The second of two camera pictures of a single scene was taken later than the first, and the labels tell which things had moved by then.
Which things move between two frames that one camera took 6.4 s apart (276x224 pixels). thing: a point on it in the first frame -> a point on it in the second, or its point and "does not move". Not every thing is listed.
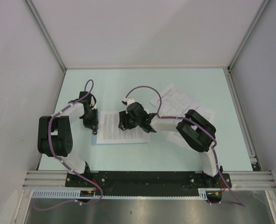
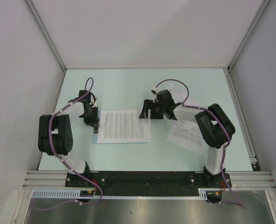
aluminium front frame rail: (251, 180) does not move
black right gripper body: (127, 122) -> (158, 110)
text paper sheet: (109, 132) does not move
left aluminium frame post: (41, 24) does not move
